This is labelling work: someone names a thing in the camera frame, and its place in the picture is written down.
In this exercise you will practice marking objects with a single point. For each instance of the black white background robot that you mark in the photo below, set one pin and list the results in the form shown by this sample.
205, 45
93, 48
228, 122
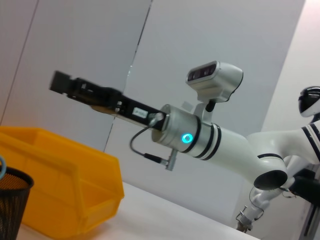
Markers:
310, 102

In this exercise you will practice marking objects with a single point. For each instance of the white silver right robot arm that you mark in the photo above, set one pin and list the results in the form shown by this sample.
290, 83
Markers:
230, 142

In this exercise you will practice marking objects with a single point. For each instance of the yellow plastic bin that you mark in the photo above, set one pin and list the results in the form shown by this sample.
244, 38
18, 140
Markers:
62, 180

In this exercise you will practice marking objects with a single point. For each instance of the black mesh pen holder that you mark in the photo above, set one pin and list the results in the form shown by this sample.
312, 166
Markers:
12, 200

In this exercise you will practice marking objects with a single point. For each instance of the grey white head camera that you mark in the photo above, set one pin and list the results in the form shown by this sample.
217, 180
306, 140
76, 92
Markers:
217, 80

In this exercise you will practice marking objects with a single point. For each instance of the blue scissors with cover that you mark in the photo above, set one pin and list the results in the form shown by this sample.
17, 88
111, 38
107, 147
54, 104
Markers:
2, 167

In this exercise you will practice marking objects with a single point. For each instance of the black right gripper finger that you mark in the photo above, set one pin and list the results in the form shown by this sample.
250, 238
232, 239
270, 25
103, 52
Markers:
61, 81

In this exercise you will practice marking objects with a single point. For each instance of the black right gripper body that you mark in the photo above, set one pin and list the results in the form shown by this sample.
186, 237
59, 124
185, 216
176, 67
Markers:
130, 110

